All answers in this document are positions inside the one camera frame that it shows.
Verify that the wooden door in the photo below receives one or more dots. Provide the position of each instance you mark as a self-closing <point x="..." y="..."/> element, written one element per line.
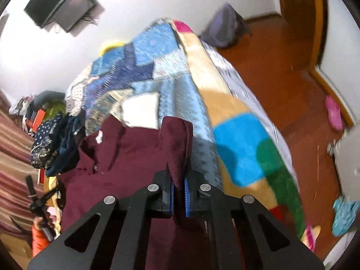
<point x="298" y="19"/>

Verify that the orange box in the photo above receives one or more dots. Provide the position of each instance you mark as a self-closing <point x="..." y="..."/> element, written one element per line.
<point x="38" y="120"/>

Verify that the black wall television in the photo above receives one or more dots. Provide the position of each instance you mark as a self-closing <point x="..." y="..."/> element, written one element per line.
<point x="53" y="0"/>

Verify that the teal patterned cloth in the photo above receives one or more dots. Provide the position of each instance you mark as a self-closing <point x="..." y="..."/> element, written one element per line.
<point x="344" y="216"/>

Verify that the grey backpack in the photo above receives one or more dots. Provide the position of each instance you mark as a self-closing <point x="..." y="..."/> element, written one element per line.
<point x="225" y="25"/>

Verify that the yellow round object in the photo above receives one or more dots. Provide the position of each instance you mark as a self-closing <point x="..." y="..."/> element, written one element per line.
<point x="111" y="47"/>

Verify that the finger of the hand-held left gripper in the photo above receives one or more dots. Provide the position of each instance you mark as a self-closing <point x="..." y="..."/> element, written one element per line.
<point x="187" y="199"/>
<point x="171" y="199"/>

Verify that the colourful patchwork blanket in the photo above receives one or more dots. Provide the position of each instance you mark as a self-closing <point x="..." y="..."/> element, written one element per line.
<point x="168" y="70"/>

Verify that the striped brown curtain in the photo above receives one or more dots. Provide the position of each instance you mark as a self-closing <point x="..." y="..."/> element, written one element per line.
<point x="14" y="174"/>

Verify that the light grey object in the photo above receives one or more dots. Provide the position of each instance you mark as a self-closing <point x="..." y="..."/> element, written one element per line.
<point x="348" y="157"/>

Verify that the maroon button-up shirt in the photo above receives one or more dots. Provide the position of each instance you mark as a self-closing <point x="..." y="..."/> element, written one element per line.
<point x="126" y="160"/>

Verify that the navy blue folded garment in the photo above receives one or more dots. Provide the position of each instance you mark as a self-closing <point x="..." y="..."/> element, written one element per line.
<point x="67" y="146"/>

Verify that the small black wall monitor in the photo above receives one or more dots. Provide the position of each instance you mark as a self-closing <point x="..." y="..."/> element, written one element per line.
<point x="74" y="9"/>

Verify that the dark patterned folded garment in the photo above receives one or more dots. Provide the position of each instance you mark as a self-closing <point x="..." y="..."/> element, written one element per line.
<point x="45" y="143"/>

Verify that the green patterned cloth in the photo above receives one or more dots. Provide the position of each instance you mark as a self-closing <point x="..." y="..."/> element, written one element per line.
<point x="56" y="108"/>

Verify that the pile of clutter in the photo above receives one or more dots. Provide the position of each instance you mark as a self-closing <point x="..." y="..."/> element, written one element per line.
<point x="21" y="107"/>

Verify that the white flat sheet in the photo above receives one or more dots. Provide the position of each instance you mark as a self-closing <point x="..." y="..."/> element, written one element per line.
<point x="140" y="111"/>

